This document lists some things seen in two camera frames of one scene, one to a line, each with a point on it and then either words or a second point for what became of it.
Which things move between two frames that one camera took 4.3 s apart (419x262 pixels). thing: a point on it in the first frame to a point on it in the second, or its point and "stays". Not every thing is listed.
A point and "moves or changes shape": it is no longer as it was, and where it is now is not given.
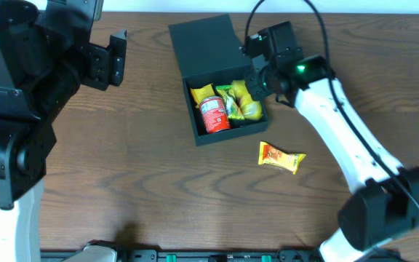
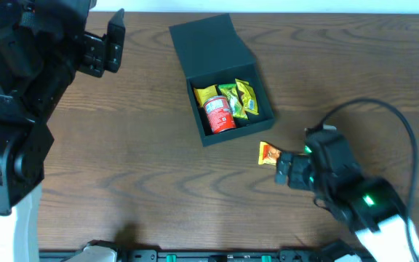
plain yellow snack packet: (250, 108) moves or changes shape
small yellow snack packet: (202, 93) moves or changes shape
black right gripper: (254, 84) to (300, 172)
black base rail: (195, 255) stays
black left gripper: (105, 63) to (95, 55)
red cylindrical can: (214, 115) moves or changes shape
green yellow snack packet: (233, 107) moves or changes shape
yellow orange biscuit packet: (271, 155) stays
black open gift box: (209, 52) stays
